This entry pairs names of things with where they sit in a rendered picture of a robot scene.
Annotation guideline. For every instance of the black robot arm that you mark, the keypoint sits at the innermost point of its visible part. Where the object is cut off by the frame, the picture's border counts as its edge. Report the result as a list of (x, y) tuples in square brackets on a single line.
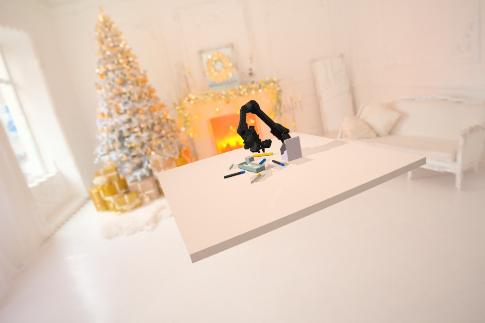
[(249, 135)]

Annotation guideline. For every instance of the grey keyboard with keys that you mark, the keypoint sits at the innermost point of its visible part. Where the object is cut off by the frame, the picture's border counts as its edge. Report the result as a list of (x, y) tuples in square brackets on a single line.
[(253, 167)]

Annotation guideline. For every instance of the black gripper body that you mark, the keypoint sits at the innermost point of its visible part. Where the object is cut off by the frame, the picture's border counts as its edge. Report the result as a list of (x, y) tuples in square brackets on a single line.
[(265, 143)]

